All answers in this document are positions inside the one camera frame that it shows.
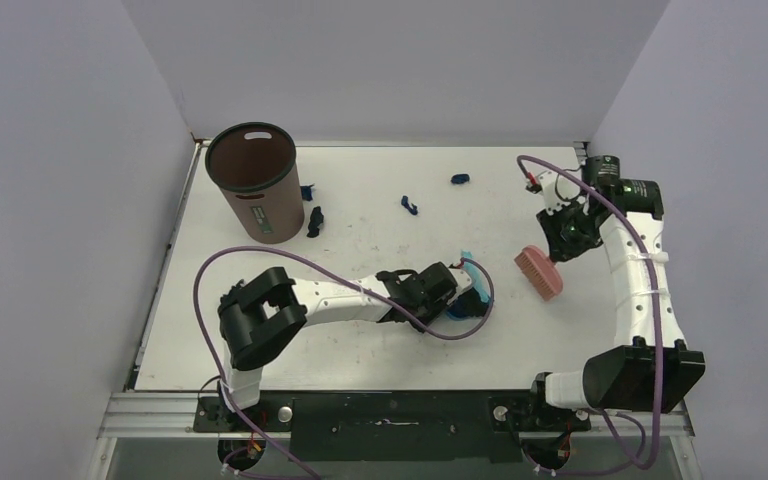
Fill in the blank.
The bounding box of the blue dustpan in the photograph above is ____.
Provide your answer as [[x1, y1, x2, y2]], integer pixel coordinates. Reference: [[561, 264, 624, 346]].
[[445, 250, 491, 321]]

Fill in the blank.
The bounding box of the pink hand brush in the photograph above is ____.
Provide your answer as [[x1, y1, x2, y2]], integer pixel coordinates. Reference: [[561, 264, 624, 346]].
[[514, 245, 564, 302]]

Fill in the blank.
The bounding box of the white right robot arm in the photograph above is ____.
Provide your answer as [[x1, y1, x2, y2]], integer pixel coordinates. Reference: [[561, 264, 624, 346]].
[[521, 155, 706, 429]]

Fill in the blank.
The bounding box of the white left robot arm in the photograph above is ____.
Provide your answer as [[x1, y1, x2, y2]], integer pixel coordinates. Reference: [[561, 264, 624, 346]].
[[217, 262, 490, 431]]

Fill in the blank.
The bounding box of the blue scrap table centre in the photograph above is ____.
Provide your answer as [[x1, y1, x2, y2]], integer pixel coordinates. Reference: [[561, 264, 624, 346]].
[[400, 195, 418, 216]]

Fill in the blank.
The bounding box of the dark blue scrap far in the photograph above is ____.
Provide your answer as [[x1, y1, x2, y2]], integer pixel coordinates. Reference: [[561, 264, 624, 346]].
[[450, 174, 470, 185]]

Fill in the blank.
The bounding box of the dark scrap beside bin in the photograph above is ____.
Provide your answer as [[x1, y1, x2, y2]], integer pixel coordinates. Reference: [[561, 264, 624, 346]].
[[306, 206, 325, 238]]

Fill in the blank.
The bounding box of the blue scrap behind bin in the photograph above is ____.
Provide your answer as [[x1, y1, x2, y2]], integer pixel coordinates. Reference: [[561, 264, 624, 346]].
[[300, 184, 315, 202]]

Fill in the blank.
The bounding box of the brown waste bin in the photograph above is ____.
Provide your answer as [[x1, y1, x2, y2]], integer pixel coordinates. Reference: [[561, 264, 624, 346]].
[[205, 122, 305, 244]]

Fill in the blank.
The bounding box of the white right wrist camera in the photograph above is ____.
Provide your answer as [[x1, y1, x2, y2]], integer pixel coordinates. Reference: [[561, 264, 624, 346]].
[[526, 171, 579, 215]]

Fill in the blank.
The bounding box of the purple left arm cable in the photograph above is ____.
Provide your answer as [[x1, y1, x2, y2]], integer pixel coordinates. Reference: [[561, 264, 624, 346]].
[[192, 246, 495, 480]]

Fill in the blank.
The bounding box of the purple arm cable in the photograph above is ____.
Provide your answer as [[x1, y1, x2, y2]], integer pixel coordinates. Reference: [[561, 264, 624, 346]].
[[517, 154, 665, 472], [192, 246, 495, 480]]

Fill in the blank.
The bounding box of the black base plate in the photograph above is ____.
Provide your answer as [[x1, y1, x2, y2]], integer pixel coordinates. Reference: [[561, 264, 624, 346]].
[[193, 390, 591, 465]]

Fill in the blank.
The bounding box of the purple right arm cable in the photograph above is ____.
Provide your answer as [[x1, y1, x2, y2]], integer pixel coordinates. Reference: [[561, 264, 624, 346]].
[[517, 154, 665, 472]]

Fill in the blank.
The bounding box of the aluminium front rail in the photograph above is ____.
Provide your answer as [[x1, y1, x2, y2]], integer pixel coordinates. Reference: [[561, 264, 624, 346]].
[[98, 392, 695, 439]]

